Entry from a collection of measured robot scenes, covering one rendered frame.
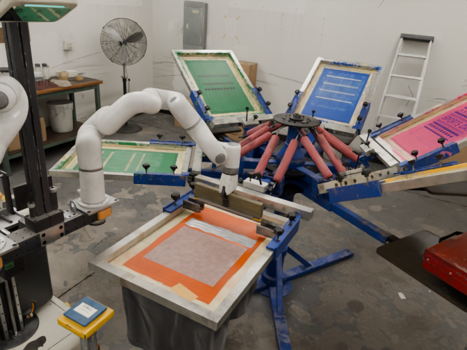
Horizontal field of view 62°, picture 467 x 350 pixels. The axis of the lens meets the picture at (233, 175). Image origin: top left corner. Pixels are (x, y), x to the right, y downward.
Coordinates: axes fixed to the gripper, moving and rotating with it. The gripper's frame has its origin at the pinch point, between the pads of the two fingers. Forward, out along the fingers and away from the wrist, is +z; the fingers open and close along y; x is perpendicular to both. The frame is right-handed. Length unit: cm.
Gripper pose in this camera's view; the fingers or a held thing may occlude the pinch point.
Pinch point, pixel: (227, 201)
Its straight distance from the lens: 182.9
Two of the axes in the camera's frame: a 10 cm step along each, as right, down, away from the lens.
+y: -4.7, 3.2, -8.2
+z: -0.9, 9.1, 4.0
